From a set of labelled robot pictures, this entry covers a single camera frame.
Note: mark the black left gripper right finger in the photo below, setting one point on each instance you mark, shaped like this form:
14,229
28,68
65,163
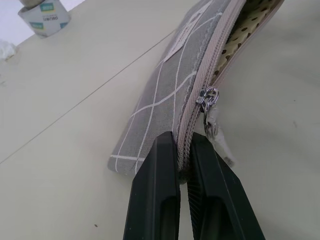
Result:
220,200

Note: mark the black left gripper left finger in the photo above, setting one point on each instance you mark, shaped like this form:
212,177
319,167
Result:
152,195

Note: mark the grey grid fabric zip pouch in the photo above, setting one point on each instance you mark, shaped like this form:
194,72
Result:
165,100

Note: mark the crumpled clear plastic wrap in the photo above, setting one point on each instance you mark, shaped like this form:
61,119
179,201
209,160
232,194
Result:
7,51

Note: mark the white labelled bottle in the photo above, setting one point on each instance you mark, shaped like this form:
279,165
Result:
43,18

